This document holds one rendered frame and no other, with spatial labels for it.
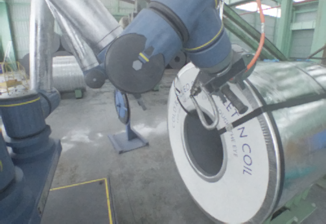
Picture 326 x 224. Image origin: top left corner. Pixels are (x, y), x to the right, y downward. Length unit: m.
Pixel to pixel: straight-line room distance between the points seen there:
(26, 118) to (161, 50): 0.86
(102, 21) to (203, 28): 0.24
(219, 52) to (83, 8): 0.33
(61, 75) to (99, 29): 5.26
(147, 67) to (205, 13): 0.15
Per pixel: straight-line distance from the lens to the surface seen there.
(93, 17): 0.45
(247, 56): 0.72
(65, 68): 5.69
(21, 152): 1.12
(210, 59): 0.40
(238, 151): 0.98
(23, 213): 0.79
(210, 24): 0.36
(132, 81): 0.29
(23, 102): 1.02
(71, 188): 1.65
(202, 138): 1.58
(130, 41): 0.28
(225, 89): 0.71
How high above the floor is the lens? 1.41
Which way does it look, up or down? 17 degrees down
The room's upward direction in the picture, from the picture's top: straight up
